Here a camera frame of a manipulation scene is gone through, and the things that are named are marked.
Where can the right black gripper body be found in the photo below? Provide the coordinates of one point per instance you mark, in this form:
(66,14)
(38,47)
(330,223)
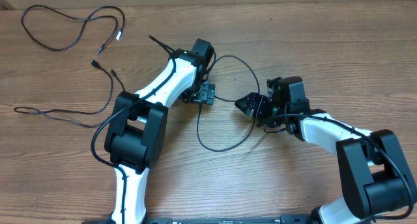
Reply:
(264,108)

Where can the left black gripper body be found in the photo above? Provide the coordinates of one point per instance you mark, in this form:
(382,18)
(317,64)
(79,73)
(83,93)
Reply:
(205,93)

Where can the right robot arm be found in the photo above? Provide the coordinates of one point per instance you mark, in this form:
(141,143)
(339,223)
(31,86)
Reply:
(376,181)

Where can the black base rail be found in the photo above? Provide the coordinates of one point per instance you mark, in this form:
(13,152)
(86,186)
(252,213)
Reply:
(283,219)

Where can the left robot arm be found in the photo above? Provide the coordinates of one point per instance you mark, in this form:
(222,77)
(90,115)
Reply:
(136,134)

